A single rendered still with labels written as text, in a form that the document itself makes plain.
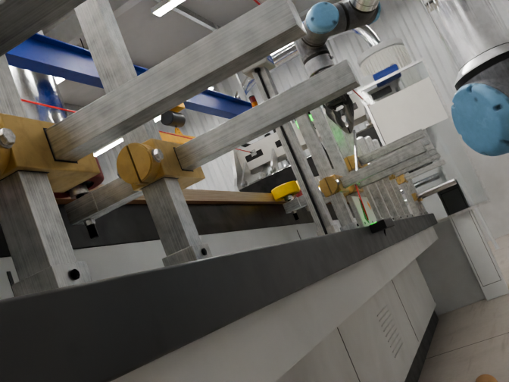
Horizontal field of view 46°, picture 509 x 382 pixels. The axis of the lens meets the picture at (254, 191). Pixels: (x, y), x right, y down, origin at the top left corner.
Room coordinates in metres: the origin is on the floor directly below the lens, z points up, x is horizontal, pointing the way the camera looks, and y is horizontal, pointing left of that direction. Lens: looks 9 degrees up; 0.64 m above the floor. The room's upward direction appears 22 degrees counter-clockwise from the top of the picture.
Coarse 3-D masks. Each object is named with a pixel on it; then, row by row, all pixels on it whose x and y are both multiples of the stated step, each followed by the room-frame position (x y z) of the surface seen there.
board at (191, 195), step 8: (184, 192) 1.23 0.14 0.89; (192, 192) 1.26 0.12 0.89; (200, 192) 1.30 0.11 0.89; (208, 192) 1.34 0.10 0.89; (216, 192) 1.38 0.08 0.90; (224, 192) 1.43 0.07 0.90; (232, 192) 1.48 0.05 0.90; (240, 192) 1.53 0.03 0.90; (248, 192) 1.59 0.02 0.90; (56, 200) 0.84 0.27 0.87; (64, 200) 0.86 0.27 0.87; (72, 200) 0.87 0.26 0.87; (136, 200) 1.04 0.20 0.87; (144, 200) 1.06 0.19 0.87; (192, 200) 1.25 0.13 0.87; (200, 200) 1.29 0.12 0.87; (208, 200) 1.33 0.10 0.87; (216, 200) 1.37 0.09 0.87; (224, 200) 1.41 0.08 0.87; (232, 200) 1.46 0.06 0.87; (240, 200) 1.51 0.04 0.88; (248, 200) 1.57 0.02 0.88; (256, 200) 1.62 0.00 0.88; (264, 200) 1.69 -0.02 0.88; (272, 200) 1.75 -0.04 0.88
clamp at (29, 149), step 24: (0, 120) 0.47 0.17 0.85; (24, 120) 0.49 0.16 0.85; (0, 144) 0.46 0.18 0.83; (24, 144) 0.48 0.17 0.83; (48, 144) 0.51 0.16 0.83; (0, 168) 0.46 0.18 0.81; (24, 168) 0.48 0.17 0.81; (48, 168) 0.50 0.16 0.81; (72, 168) 0.53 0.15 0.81; (96, 168) 0.57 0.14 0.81
